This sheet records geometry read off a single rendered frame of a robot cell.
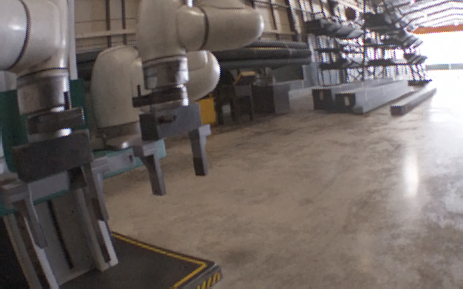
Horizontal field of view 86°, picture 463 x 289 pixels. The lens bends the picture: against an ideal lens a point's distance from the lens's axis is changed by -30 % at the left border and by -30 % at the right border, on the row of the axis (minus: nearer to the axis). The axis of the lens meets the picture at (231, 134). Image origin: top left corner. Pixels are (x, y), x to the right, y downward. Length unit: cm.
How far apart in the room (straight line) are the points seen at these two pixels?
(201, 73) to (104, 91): 29
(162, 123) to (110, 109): 29
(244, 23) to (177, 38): 16
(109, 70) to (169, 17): 30
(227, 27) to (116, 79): 33
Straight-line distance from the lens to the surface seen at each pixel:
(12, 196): 46
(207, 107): 689
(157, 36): 62
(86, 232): 105
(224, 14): 69
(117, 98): 87
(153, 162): 62
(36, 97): 46
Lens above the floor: 84
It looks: 8 degrees down
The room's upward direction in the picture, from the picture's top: 8 degrees counter-clockwise
